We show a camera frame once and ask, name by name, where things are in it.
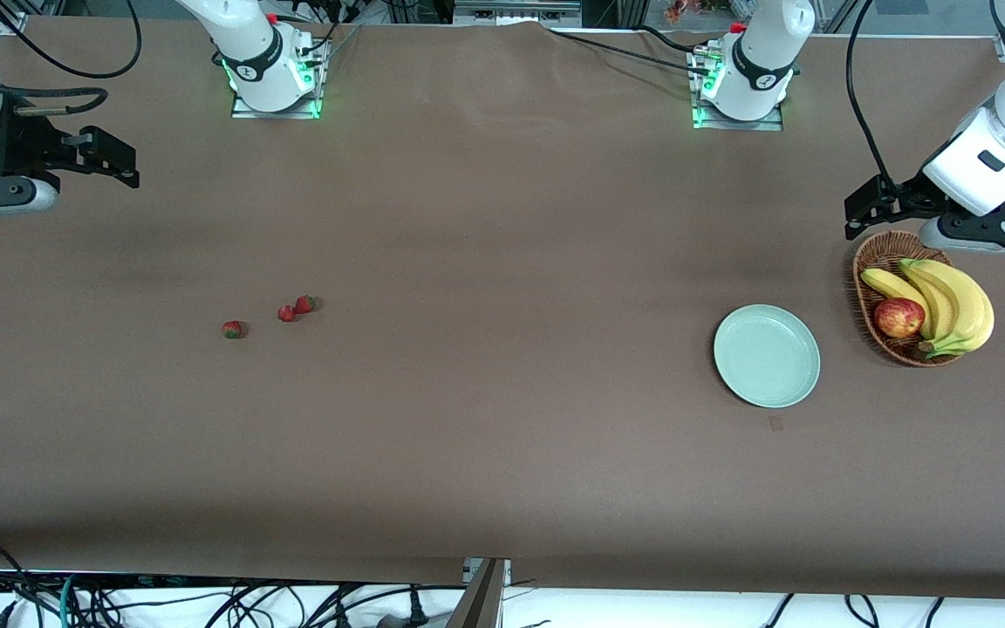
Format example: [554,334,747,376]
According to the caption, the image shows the yellow banana bunch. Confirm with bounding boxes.
[860,258,995,359]

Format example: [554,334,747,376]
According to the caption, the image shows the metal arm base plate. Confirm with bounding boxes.
[230,39,329,120]
[690,48,785,132]

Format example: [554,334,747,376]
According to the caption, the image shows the colourful toy pile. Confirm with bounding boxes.
[667,0,735,24]

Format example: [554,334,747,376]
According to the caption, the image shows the short black table cable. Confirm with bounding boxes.
[638,24,708,55]

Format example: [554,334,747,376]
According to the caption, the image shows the thin grey cable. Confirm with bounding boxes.
[319,24,365,67]

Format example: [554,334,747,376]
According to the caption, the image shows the paper table cover sheet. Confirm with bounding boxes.
[0,16,1005,603]

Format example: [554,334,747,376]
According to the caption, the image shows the long black table cable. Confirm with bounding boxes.
[546,29,714,78]

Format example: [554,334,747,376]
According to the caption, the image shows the red apple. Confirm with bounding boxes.
[873,297,926,339]

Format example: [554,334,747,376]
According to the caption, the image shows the aluminium frame rail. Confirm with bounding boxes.
[453,0,583,27]

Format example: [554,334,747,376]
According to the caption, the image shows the small metal bracket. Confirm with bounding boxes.
[463,558,513,588]

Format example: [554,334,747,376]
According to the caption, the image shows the woven wicker basket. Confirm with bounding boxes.
[851,229,983,368]

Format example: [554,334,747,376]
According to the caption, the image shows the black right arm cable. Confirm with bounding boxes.
[0,0,143,80]

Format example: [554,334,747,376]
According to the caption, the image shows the thick black gripper cable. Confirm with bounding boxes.
[0,74,110,115]

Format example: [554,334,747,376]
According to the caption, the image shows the pale green round plate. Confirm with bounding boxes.
[713,304,821,409]

